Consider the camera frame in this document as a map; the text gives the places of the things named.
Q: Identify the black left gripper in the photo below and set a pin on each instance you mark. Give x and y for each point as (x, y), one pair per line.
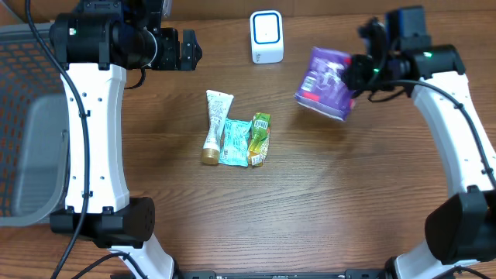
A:
(185, 49)

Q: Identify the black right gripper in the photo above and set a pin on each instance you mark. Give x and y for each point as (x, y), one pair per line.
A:
(353, 78)

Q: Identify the purple Carefree package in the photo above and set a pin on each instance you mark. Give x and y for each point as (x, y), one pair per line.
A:
(322, 88)

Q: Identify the white tube with gold cap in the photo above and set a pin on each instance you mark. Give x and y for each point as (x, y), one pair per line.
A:
(218, 108)

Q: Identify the green yellow snack packet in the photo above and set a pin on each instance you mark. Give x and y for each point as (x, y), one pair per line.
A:
(260, 139)

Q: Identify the teal snack packet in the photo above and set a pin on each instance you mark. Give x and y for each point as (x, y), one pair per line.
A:
(235, 144)

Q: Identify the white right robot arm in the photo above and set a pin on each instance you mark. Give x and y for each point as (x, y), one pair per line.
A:
(401, 59)

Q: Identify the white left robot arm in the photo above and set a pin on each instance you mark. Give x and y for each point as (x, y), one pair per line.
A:
(94, 47)

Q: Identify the white barcode scanner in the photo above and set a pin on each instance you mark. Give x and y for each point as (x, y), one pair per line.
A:
(266, 37)

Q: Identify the grey plastic mesh basket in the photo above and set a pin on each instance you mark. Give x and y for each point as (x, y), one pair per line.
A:
(34, 131)

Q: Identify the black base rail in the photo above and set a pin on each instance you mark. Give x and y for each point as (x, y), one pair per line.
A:
(348, 274)

